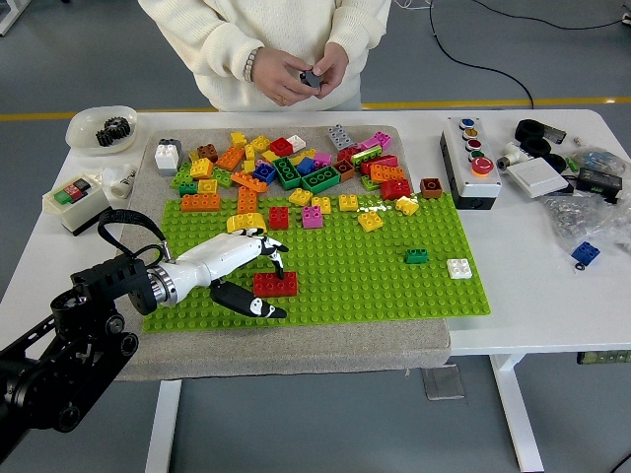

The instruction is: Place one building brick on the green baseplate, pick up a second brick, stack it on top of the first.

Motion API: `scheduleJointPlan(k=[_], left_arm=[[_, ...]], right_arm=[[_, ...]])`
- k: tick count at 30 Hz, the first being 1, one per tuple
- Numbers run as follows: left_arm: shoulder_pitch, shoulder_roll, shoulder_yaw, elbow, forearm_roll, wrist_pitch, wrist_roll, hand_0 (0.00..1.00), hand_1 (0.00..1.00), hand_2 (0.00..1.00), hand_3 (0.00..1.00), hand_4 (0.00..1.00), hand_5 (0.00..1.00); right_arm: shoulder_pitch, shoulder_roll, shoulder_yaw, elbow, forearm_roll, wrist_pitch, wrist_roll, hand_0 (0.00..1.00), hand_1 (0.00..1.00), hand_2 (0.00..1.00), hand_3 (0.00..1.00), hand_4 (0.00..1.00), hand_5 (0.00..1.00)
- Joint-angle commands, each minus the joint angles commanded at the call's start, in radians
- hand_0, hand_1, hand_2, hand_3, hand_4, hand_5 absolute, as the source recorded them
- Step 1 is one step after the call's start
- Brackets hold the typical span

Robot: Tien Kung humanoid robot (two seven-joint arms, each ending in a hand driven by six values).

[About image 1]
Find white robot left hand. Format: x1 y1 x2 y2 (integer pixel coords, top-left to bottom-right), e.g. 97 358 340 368
170 227 290 319

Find person's left hand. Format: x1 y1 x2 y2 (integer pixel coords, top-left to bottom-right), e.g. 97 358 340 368
311 41 351 100

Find person's right hand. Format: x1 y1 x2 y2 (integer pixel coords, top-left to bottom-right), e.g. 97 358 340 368
250 46 316 107

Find dark grey brick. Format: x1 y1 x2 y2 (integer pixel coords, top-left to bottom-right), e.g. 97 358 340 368
298 68 324 93

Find yellow arched brick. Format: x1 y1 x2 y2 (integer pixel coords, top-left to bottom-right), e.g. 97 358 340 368
226 213 269 236

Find red two-by-four brick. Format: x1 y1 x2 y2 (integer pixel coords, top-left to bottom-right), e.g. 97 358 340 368
252 271 300 298

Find orange two-by-four brick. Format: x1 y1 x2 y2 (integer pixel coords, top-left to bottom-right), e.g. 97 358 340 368
369 164 406 184
237 185 260 217
180 192 223 213
215 146 246 170

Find orange long curved brick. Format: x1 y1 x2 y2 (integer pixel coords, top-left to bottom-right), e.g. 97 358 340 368
230 170 270 193

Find lime green long brick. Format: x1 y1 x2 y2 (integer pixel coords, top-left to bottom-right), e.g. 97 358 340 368
350 146 385 171

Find brown hollow brick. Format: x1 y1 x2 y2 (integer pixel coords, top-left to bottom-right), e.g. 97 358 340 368
331 158 357 183

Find green hollow brick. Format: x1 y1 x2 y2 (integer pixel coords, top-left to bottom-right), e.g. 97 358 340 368
300 165 341 194
274 156 303 190

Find long red sloped brick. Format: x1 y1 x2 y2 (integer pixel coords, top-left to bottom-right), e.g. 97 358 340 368
359 154 399 176

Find white and grey brick stack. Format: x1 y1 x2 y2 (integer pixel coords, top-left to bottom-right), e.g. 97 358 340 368
154 138 182 177

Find green studded baseplate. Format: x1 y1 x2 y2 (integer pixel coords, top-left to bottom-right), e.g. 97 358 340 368
140 190 494 333

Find glossy red brick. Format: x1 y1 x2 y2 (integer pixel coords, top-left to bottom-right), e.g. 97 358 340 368
380 177 413 201

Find person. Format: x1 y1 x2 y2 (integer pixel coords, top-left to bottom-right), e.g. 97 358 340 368
137 0 393 113

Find grey-brown fabric mat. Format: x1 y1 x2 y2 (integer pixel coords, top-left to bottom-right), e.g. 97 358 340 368
113 125 454 382

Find white printed tube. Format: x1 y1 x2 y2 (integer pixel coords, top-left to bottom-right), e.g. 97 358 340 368
101 164 139 200

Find black metal gears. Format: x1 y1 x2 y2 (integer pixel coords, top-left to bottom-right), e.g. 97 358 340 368
95 115 132 149

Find white table leg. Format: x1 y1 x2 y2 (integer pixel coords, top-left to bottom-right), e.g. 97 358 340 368
144 378 183 473
489 353 546 473

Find white pushbutton control box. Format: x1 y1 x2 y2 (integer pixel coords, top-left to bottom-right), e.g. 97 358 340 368
439 115 504 211

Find white plastic bowl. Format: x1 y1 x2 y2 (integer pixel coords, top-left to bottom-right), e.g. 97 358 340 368
65 104 140 158

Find white cylinder metal tip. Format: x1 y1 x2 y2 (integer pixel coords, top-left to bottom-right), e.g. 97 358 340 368
495 142 534 172

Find grey metal floor plate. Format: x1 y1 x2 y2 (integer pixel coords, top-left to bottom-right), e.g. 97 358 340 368
421 365 467 401

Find clear bag blue parts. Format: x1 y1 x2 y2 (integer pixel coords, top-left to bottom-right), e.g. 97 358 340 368
566 147 631 175

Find clear bag of screws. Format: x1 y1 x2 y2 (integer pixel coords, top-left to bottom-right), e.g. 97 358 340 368
539 193 631 248

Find black power adapter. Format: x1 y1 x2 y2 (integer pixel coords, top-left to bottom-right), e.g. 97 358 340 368
575 167 625 205

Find white red-green switch box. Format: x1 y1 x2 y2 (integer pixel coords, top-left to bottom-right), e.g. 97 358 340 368
41 173 114 237

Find black floor cable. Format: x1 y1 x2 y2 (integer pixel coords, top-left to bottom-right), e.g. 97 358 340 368
472 0 631 32
427 0 535 110

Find white flat wall switch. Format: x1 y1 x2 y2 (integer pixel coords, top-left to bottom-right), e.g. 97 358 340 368
506 160 571 200

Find white furniture frame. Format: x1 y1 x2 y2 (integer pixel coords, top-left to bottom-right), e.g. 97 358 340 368
0 0 33 37

